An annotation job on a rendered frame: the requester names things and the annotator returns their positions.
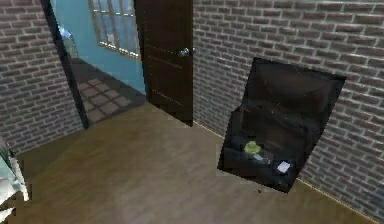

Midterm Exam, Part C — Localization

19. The small green object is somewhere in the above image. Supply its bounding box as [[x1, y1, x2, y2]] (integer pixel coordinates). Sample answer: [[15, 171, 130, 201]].
[[244, 140, 262, 156]]

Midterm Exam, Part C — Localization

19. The pale blue object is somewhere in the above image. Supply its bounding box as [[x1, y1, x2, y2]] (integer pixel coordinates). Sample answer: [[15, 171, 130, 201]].
[[58, 25, 78, 58]]

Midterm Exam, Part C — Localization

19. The small white square object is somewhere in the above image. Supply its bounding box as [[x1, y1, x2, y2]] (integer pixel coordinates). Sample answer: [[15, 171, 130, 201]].
[[276, 161, 292, 174]]

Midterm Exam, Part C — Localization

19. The black television set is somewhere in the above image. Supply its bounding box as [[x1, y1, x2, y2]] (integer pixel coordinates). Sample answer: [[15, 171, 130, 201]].
[[242, 56, 348, 141]]

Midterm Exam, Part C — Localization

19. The dark brown room door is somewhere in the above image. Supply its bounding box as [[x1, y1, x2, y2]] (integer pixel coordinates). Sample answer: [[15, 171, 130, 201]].
[[134, 0, 195, 128]]

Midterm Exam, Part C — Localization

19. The white framed window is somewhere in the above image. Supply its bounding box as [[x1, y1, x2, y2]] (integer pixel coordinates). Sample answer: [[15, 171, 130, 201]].
[[87, 0, 141, 61]]

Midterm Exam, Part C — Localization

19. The round metal door knob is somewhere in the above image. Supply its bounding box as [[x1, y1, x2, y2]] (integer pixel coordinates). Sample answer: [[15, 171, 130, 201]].
[[177, 46, 199, 59]]

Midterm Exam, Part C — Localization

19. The black television stand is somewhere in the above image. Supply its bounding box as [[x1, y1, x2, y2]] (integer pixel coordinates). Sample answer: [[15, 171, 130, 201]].
[[217, 102, 322, 194]]

